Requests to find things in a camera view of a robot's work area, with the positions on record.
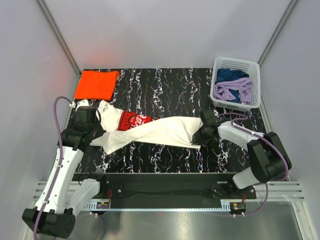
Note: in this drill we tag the folded orange t shirt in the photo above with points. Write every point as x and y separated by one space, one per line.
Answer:
95 85

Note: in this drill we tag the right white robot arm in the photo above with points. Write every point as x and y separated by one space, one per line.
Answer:
268 160

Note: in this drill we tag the white plastic laundry basket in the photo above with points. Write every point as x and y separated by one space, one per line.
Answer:
249 67

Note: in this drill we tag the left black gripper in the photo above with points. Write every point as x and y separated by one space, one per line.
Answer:
101 129

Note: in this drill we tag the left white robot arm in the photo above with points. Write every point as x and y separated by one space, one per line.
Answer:
54 214

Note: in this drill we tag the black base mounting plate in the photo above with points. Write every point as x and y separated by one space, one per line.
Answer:
169 186

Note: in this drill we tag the dark blue t shirt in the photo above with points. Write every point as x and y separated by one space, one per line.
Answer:
226 74

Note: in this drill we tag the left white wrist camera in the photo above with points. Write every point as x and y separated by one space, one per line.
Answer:
80 103

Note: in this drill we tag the white t shirt red print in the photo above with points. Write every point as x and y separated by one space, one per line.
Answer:
174 131

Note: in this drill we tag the lilac t shirt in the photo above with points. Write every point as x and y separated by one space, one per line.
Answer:
235 91

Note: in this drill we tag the slotted cable duct rail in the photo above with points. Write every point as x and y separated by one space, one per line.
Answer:
206 205

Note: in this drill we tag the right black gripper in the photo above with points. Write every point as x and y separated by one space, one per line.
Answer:
199 141

